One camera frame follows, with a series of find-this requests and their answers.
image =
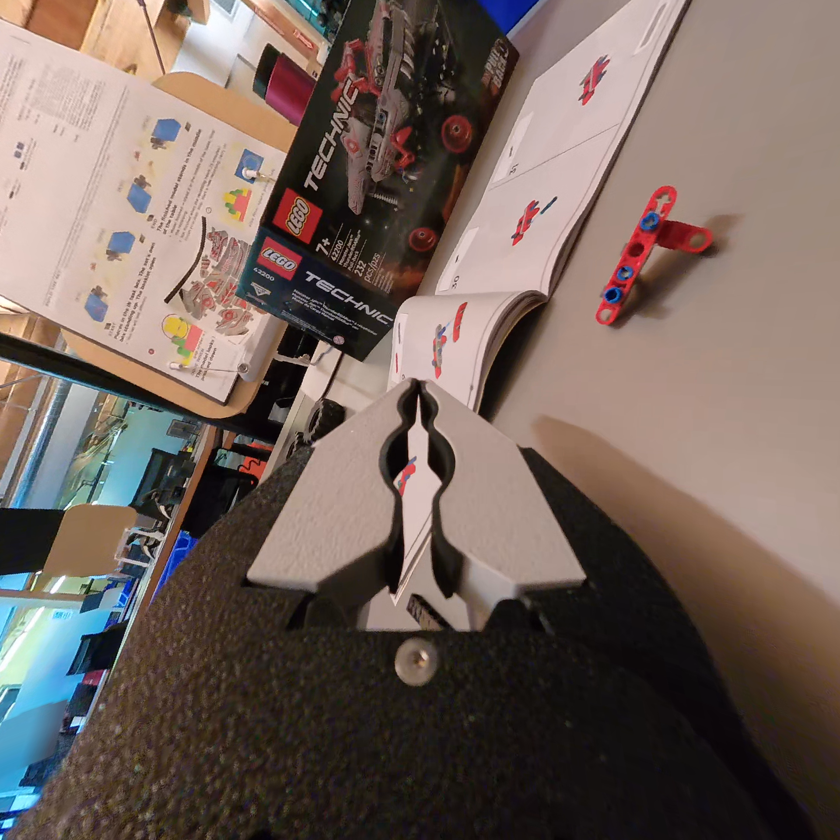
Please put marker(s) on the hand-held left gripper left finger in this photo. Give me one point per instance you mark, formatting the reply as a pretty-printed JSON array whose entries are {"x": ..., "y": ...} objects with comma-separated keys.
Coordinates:
[{"x": 328, "y": 518}]

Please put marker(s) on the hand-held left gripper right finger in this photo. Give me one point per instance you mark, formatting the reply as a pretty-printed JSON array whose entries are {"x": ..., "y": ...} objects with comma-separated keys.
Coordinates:
[{"x": 505, "y": 518}]

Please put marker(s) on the red blue toy brick assembly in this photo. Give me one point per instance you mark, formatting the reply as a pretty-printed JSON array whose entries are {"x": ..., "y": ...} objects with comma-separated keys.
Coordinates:
[{"x": 633, "y": 259}]

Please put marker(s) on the white instruction booklet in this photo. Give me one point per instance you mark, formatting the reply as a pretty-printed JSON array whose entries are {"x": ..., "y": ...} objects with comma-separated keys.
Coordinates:
[{"x": 558, "y": 131}]

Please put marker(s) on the grey desk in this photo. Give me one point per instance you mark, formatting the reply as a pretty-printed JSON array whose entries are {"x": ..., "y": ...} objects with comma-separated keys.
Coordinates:
[{"x": 722, "y": 394}]

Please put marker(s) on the black toy tire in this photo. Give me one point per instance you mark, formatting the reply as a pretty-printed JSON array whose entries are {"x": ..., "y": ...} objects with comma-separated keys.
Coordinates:
[
  {"x": 326, "y": 418},
  {"x": 300, "y": 449}
]

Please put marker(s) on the blue storage bin white tag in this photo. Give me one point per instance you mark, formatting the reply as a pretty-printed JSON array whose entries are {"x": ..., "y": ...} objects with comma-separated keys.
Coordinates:
[{"x": 177, "y": 558}]

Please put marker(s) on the black toy set box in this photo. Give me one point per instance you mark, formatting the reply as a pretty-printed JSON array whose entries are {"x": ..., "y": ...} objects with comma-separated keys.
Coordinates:
[{"x": 367, "y": 197}]

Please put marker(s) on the printed instruction sheet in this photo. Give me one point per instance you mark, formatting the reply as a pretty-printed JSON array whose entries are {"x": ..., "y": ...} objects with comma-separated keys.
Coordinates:
[{"x": 98, "y": 197}]

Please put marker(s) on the dark red cylinder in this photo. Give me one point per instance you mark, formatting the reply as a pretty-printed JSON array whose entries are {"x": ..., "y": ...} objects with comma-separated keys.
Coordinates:
[{"x": 285, "y": 82}]

